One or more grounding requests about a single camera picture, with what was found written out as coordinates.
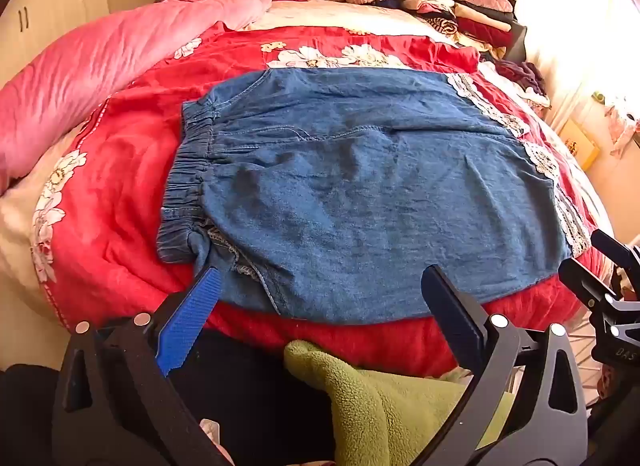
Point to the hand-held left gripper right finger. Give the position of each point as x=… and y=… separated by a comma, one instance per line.
x=450, y=303

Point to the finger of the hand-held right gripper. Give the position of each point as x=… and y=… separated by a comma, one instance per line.
x=616, y=250
x=587, y=283

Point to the blue denim lace-trimmed pants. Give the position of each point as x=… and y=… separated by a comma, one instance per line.
x=350, y=185

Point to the pile of folded clothes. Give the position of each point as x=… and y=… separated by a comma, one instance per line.
x=470, y=10

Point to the black cloth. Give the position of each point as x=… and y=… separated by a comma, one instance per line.
x=250, y=396

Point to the pink quilt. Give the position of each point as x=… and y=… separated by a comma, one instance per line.
x=75, y=70

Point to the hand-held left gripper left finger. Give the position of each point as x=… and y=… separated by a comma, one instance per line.
x=192, y=313

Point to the green fleece cloth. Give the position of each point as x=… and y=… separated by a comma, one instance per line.
x=390, y=411

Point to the white wardrobe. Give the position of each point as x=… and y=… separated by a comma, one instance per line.
x=45, y=10

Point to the purple cloth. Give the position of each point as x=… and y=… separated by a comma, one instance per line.
x=522, y=75

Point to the red floral blanket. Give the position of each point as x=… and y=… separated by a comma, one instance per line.
x=115, y=206

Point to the yellow box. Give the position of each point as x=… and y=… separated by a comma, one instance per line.
x=580, y=143

